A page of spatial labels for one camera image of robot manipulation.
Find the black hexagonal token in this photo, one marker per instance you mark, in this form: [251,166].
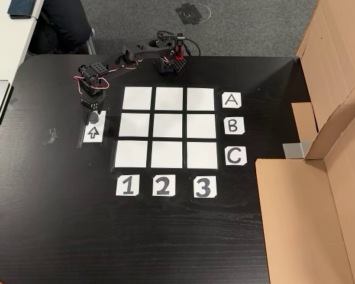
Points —
[94,119]

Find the paper sheet number 1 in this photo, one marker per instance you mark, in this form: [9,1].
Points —
[127,185]

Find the white desk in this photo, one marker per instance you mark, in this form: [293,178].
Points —
[6,47]

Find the paper sheet letter B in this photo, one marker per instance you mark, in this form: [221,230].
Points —
[233,126]

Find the person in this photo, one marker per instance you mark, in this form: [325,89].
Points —
[62,26]

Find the paper sheet letter C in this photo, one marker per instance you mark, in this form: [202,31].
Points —
[235,156]

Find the paper sheet number 2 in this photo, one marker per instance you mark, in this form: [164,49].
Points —
[163,185]

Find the white nine-square grid sheet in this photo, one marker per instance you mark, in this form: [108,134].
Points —
[167,125]

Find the paper sheet letter A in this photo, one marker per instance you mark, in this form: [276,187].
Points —
[231,100]

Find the brown cardboard panel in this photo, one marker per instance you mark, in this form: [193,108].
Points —
[298,222]
[334,59]

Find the paper sheet number 3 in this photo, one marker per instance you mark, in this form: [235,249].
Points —
[205,187]

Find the white arrow paper sheet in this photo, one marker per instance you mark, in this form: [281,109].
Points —
[93,133]

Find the crumpled clear tape piece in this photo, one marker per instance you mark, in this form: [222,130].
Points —
[51,136]

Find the metal chair leg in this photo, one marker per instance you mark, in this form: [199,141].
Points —
[91,41]

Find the black floor tape patch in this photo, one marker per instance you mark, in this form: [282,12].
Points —
[188,14]

